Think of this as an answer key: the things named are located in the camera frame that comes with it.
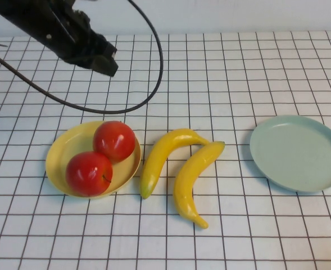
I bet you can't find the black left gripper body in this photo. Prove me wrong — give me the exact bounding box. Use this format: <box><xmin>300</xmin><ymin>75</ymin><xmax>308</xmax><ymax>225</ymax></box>
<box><xmin>2</xmin><ymin>0</ymin><xmax>100</xmax><ymax>70</ymax></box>

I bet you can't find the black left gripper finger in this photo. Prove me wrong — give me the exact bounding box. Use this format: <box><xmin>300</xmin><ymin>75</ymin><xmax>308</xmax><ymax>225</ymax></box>
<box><xmin>91</xmin><ymin>57</ymin><xmax>119</xmax><ymax>77</ymax></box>
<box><xmin>93</xmin><ymin>33</ymin><xmax>118</xmax><ymax>59</ymax></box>

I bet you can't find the red apple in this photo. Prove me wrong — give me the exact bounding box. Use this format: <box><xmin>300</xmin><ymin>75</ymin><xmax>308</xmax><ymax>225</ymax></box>
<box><xmin>93</xmin><ymin>120</ymin><xmax>137</xmax><ymax>163</ymax></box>
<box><xmin>66</xmin><ymin>151</ymin><xmax>114</xmax><ymax>197</ymax></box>

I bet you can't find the yellow banana green tip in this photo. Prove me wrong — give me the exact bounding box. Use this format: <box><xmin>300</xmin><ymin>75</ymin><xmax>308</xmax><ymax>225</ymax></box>
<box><xmin>139</xmin><ymin>128</ymin><xmax>211</xmax><ymax>200</ymax></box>

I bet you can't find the yellow round plate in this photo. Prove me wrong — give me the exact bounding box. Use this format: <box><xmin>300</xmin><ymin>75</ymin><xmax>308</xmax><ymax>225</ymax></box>
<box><xmin>45</xmin><ymin>120</ymin><xmax>142</xmax><ymax>200</ymax></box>

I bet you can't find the pale green round plate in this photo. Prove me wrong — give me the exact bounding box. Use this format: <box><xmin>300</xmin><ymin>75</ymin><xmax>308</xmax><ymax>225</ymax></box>
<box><xmin>249</xmin><ymin>114</ymin><xmax>331</xmax><ymax>194</ymax></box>

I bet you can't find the white grid-pattern tablecloth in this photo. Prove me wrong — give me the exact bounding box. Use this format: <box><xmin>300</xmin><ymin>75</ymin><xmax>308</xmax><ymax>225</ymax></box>
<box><xmin>0</xmin><ymin>29</ymin><xmax>331</xmax><ymax>270</ymax></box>

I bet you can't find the black left camera cable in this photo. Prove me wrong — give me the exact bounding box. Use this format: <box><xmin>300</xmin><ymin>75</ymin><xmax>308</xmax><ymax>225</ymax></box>
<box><xmin>0</xmin><ymin>0</ymin><xmax>165</xmax><ymax>114</ymax></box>

